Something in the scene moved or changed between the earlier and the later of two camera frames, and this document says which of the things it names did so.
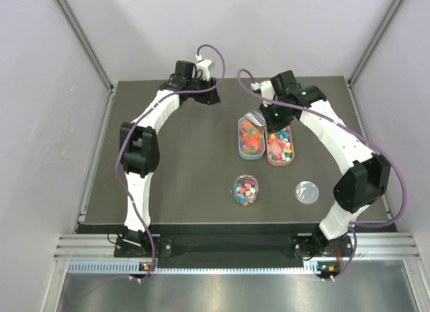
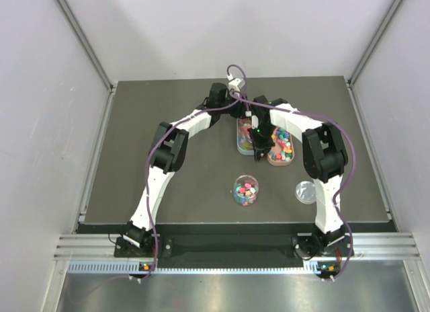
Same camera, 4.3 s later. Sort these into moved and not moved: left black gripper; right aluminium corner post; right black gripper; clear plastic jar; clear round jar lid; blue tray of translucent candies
Moved: right black gripper; left black gripper
Not moved: clear plastic jar; clear round jar lid; right aluminium corner post; blue tray of translucent candies
